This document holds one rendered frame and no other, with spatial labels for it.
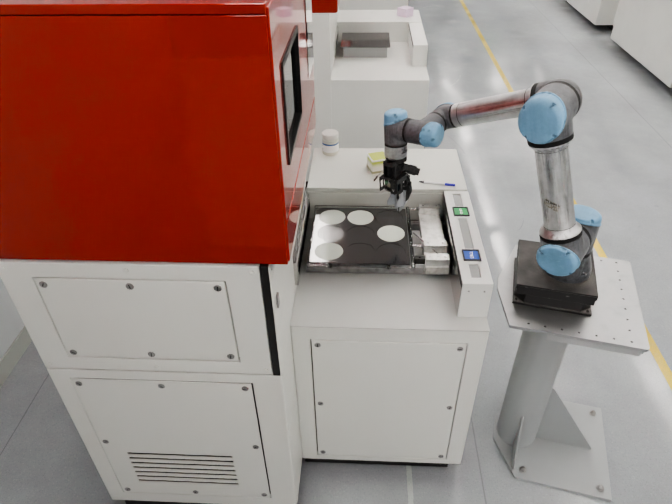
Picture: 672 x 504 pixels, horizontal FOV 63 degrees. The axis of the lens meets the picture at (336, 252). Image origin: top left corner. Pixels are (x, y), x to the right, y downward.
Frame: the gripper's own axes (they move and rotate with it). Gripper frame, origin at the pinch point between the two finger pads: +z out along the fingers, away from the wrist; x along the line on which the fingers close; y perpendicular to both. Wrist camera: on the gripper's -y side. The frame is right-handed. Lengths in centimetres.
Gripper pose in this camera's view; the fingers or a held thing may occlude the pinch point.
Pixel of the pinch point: (400, 206)
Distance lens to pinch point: 194.5
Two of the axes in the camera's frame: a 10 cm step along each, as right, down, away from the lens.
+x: 7.9, 2.9, -5.5
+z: 0.8, 8.3, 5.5
